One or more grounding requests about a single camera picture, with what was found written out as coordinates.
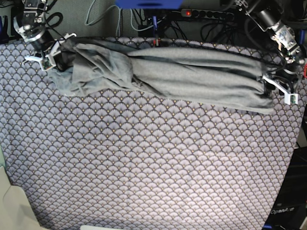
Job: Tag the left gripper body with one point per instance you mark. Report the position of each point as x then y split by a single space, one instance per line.
286 83

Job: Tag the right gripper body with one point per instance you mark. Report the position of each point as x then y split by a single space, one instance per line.
47 53

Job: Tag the grey T-shirt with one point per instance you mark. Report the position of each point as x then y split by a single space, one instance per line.
178 73

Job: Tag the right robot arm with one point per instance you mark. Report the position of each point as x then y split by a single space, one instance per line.
34 28

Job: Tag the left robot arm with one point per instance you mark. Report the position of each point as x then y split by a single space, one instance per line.
267 15

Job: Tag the red clamp pad right edge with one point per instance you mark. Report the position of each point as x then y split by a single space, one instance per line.
305 71

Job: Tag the blue clamp at left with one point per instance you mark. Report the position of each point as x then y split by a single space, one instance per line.
8 33

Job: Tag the blue clamp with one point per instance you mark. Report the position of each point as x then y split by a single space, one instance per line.
8 33
301 37

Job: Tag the blue clamp at right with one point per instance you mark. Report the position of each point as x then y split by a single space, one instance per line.
301 37

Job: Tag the orange-tipped table clamp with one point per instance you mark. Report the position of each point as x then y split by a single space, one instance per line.
155 31

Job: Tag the black power strip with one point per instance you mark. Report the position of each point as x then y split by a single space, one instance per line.
204 14

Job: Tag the black OpenArm box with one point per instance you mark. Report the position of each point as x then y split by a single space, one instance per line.
289 211

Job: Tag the fan-patterned tablecloth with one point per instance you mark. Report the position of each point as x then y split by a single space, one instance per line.
131 160

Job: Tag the beige chair at corner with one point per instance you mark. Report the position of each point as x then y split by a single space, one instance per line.
15 210

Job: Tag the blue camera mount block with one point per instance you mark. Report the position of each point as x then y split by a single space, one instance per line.
149 4

